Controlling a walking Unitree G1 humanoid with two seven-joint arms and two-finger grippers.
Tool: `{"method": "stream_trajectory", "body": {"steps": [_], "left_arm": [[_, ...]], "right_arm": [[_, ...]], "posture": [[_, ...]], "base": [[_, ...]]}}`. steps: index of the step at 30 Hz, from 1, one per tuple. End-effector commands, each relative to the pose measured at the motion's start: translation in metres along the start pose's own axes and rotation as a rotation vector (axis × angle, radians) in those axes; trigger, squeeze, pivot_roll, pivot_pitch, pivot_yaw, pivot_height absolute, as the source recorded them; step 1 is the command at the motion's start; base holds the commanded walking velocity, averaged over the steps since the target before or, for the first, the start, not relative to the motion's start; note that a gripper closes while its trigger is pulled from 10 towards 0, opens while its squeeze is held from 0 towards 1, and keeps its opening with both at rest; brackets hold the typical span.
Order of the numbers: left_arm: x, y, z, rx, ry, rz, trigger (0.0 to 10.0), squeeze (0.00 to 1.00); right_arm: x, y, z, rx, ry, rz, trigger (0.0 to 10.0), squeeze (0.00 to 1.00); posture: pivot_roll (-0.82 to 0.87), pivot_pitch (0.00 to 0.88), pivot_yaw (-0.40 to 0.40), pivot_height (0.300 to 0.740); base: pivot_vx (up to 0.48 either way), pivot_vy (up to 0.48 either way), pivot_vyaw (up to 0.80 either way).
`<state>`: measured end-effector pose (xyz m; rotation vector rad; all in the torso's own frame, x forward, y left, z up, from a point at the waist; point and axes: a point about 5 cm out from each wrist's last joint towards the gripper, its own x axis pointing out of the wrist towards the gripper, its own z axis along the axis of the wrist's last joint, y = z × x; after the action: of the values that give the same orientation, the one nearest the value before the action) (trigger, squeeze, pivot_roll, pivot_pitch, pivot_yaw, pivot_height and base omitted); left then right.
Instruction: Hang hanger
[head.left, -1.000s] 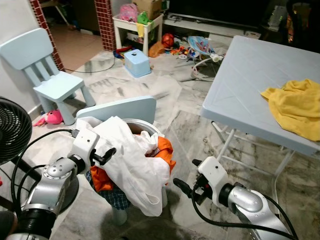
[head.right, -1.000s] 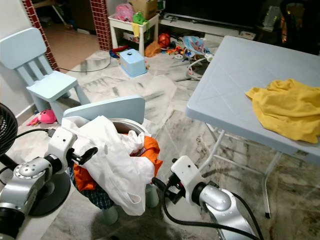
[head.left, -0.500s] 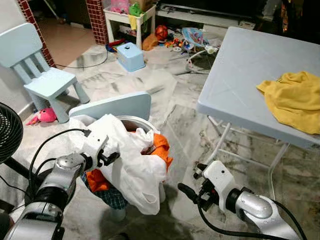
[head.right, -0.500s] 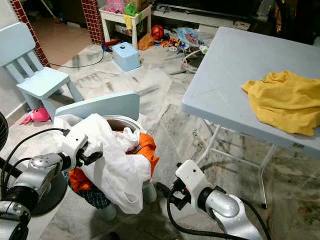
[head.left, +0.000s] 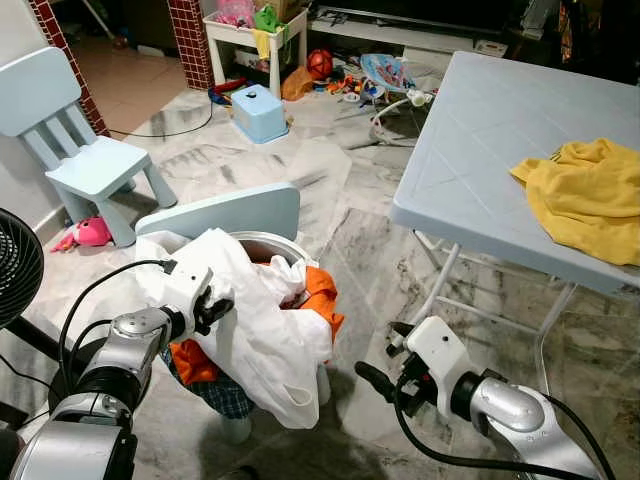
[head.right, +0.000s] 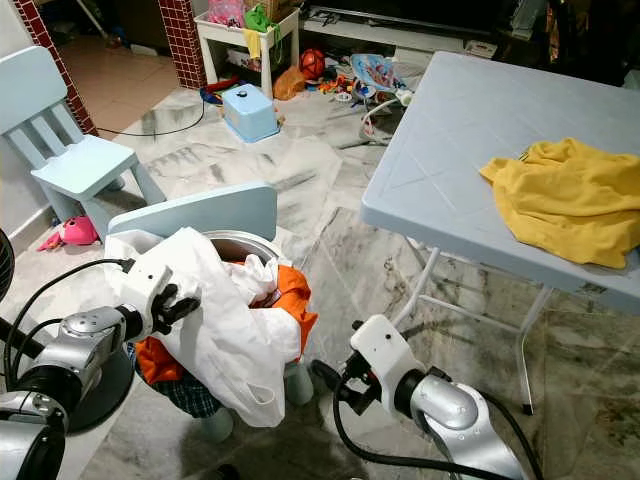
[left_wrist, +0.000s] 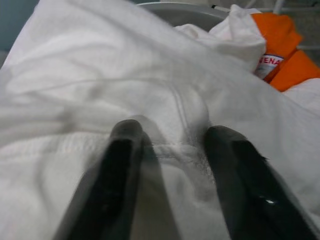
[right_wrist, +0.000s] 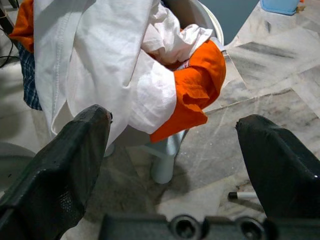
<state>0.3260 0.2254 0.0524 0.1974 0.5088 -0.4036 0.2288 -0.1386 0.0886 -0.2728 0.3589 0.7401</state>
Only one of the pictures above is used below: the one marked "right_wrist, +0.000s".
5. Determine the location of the white shirt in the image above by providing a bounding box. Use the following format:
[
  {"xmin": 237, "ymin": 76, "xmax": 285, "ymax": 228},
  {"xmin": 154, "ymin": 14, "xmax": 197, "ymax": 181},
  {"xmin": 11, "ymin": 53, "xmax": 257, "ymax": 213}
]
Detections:
[{"xmin": 33, "ymin": 0, "xmax": 215, "ymax": 148}]

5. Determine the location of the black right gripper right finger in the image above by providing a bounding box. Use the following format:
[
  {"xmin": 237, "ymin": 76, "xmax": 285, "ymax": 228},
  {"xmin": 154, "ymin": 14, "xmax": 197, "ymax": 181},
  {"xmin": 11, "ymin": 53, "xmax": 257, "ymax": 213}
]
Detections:
[{"xmin": 235, "ymin": 114, "xmax": 320, "ymax": 222}]

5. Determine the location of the pale blue child chair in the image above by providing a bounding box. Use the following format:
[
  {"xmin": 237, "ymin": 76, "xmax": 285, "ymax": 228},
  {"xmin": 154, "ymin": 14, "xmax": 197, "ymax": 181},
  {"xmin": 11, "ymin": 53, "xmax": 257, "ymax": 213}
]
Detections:
[{"xmin": 103, "ymin": 0, "xmax": 226, "ymax": 185}]

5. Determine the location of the orange cloth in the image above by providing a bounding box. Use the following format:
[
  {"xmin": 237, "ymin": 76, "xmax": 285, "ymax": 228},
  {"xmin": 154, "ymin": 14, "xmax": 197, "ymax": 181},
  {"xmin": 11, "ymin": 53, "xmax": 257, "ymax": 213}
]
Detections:
[{"xmin": 8, "ymin": 0, "xmax": 227, "ymax": 143}]

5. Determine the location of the light blue plastic stool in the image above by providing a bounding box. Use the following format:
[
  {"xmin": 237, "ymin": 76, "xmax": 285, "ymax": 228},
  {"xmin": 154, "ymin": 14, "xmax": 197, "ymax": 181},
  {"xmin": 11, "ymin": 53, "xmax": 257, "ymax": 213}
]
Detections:
[{"xmin": 259, "ymin": 0, "xmax": 301, "ymax": 16}]

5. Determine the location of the blue plaid cloth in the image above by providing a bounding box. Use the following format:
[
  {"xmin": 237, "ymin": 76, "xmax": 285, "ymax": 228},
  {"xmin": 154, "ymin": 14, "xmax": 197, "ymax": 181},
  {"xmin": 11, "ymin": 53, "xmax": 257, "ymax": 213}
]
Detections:
[{"xmin": 17, "ymin": 42, "xmax": 43, "ymax": 111}]

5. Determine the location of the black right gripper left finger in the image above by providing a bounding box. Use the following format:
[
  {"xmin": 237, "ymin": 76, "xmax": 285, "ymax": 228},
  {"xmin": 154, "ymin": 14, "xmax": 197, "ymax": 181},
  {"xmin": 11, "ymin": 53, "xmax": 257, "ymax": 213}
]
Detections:
[{"xmin": 0, "ymin": 104, "xmax": 113, "ymax": 240}]

